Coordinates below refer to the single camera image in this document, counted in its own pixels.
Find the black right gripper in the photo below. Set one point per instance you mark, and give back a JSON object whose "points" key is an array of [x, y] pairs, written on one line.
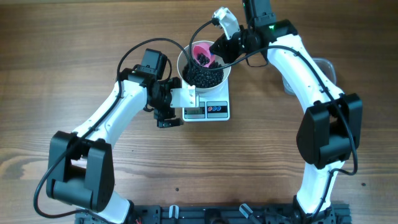
{"points": [[224, 49]]}

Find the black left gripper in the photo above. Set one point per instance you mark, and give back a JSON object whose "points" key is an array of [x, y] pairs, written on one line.
{"points": [[160, 115]]}

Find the pink scoop with blue handle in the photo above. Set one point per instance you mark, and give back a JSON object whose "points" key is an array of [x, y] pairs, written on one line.
{"points": [[202, 54]]}

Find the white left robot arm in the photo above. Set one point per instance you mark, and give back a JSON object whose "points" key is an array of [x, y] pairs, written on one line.
{"points": [[81, 171]]}

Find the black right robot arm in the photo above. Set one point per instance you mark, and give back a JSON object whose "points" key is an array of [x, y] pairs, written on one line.
{"points": [[329, 134]]}

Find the black beans in bowl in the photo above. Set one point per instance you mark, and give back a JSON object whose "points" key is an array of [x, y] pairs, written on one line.
{"points": [[202, 78]]}

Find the white bowl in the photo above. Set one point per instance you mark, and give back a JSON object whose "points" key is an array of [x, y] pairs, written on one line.
{"points": [[182, 61]]}

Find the white digital kitchen scale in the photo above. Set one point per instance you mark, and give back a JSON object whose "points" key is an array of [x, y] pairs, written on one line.
{"points": [[213, 106]]}

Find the clear plastic container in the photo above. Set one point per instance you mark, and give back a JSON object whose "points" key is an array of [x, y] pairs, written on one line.
{"points": [[325, 66]]}

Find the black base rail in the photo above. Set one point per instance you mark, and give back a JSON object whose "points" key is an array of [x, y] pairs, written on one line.
{"points": [[277, 213]]}

